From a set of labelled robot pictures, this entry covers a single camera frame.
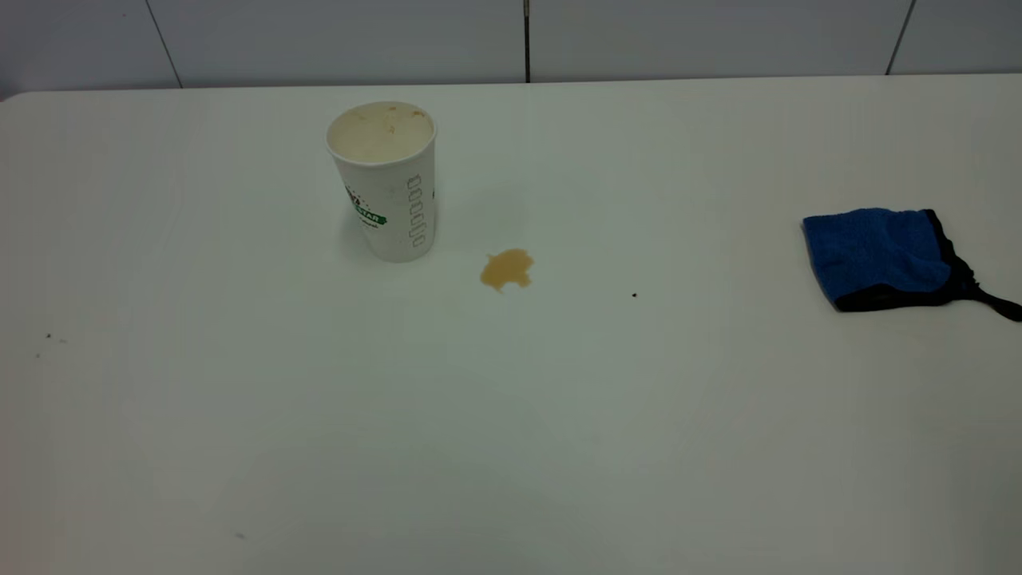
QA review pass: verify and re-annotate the brown coffee spill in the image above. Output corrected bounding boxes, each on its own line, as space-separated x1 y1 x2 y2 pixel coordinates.
479 248 535 291

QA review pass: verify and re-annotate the blue cloth with black trim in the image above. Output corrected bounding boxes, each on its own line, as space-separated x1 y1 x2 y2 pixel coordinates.
802 208 1022 323

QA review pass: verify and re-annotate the white paper coffee cup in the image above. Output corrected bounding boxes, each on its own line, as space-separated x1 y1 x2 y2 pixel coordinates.
325 101 438 264

